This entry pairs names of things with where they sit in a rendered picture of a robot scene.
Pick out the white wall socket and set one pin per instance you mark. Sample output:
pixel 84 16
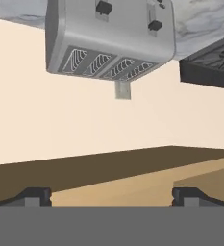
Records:
pixel 123 90

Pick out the black hob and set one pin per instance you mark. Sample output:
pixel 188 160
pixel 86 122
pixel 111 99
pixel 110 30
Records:
pixel 209 68

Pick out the silver four-slot toaster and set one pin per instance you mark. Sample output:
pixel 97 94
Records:
pixel 110 35

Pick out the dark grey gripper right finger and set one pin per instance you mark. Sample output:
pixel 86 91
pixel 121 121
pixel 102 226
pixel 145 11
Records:
pixel 185 194

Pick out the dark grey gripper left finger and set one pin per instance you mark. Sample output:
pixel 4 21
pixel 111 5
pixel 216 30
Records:
pixel 36 194

